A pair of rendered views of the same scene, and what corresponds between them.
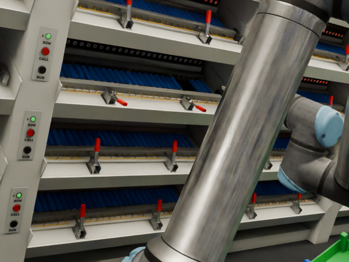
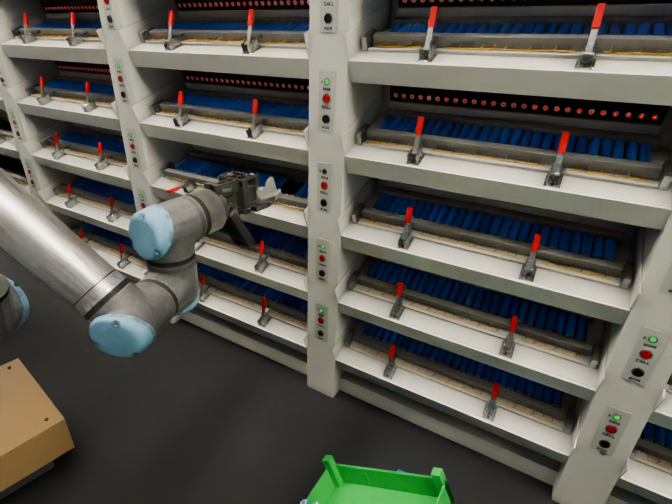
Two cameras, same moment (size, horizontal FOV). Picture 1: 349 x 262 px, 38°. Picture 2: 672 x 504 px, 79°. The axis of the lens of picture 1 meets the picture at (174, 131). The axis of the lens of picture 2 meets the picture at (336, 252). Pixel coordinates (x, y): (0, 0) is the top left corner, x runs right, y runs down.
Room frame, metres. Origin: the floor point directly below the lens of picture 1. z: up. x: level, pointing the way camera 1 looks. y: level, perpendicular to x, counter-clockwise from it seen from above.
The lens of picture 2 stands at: (1.30, -1.10, 0.94)
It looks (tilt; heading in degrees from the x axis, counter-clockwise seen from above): 26 degrees down; 70
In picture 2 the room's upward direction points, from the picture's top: 2 degrees clockwise
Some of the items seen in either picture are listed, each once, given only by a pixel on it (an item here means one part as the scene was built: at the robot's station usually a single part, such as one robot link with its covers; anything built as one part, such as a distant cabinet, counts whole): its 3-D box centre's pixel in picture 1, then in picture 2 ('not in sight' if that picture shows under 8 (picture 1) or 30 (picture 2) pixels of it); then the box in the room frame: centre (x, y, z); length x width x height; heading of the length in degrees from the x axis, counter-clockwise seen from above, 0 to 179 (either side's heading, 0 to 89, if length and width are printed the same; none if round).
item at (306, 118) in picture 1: (313, 122); (169, 227); (1.25, -0.33, 0.64); 0.12 x 0.09 x 0.10; 41
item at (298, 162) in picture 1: (304, 166); (171, 281); (1.23, -0.34, 0.52); 0.12 x 0.09 x 0.12; 62
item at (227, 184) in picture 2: not in sight; (231, 197); (1.37, -0.22, 0.65); 0.12 x 0.08 x 0.09; 41
